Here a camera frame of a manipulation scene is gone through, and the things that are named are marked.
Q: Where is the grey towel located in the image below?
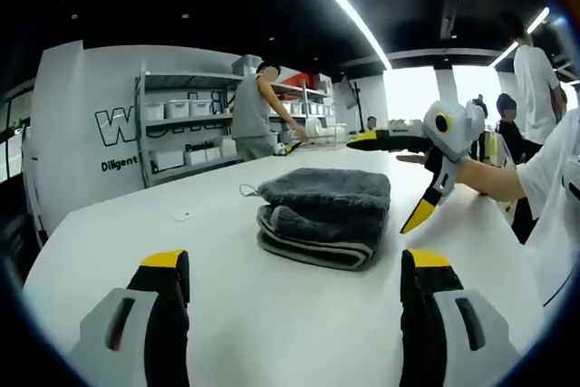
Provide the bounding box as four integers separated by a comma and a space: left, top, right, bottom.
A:
238, 167, 392, 272

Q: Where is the person's right hand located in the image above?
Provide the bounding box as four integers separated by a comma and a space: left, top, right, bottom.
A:
395, 152, 429, 167

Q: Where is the dish rack with white plates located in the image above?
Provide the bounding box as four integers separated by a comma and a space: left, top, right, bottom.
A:
302, 116, 349, 147

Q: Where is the short ceiling light strip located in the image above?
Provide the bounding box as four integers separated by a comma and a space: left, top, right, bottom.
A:
527, 6, 551, 35
490, 40, 520, 70

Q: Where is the white shelf rack with boxes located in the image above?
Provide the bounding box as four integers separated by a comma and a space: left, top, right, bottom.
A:
270, 80, 337, 131

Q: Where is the person's white shirt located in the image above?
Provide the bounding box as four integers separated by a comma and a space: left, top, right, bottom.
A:
516, 108, 580, 309

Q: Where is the long ceiling light strip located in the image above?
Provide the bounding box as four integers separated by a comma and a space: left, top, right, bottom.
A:
279, 0, 393, 72

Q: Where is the grey metal shelf rack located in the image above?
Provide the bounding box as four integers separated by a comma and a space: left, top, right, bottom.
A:
134, 70, 248, 189

